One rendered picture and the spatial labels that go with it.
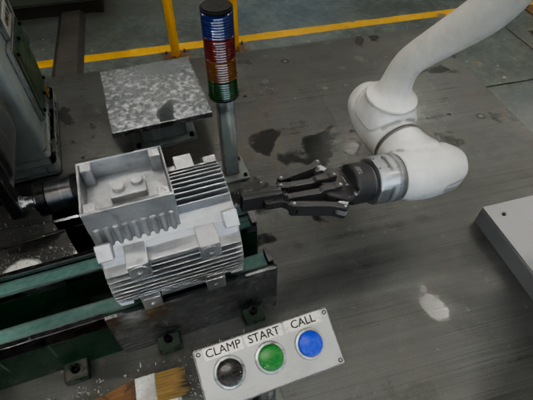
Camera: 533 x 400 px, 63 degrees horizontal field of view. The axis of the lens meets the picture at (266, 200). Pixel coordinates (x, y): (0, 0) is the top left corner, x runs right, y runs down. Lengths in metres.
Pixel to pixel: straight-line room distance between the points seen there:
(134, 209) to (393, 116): 0.52
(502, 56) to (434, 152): 2.65
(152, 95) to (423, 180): 0.69
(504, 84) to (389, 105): 2.33
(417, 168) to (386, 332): 0.31
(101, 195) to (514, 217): 0.82
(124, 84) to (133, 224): 0.66
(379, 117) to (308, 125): 0.38
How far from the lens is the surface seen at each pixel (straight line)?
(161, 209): 0.60
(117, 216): 0.60
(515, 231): 1.03
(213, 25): 0.83
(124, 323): 0.77
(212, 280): 0.68
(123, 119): 1.10
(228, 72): 0.88
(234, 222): 0.62
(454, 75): 1.53
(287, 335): 0.54
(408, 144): 0.84
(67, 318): 0.79
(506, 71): 3.32
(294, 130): 1.20
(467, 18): 0.71
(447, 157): 0.86
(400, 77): 0.85
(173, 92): 1.16
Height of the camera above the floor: 1.57
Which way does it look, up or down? 49 degrees down
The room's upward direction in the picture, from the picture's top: straight up
